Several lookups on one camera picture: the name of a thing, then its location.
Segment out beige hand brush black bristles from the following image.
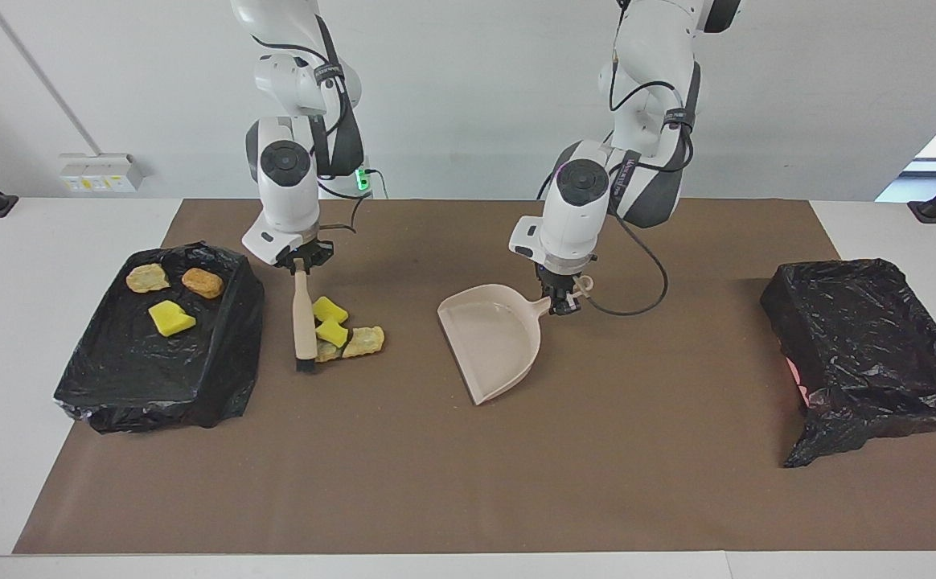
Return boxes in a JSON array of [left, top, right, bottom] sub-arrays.
[[292, 259, 318, 374]]

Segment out beige plastic dustpan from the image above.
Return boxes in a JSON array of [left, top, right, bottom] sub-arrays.
[[437, 275, 595, 406]]

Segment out brown nugget shaped toy food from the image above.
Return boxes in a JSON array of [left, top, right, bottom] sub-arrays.
[[181, 268, 225, 300]]

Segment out yellow sponge with green side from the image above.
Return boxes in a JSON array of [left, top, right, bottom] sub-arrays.
[[148, 301, 197, 338]]

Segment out tan striped bread piece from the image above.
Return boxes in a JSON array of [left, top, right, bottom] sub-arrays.
[[125, 263, 171, 294]]

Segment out black trash bag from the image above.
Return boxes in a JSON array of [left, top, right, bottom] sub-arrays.
[[760, 258, 936, 470], [54, 241, 266, 435]]

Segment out brown paper table mat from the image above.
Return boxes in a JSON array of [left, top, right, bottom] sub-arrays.
[[14, 199, 936, 556]]

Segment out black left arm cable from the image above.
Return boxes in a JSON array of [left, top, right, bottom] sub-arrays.
[[577, 0, 698, 317]]

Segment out white wall socket panel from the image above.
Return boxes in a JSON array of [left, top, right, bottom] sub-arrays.
[[60, 153, 147, 194]]

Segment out white wall cable conduit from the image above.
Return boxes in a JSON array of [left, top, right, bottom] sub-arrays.
[[0, 0, 107, 158]]

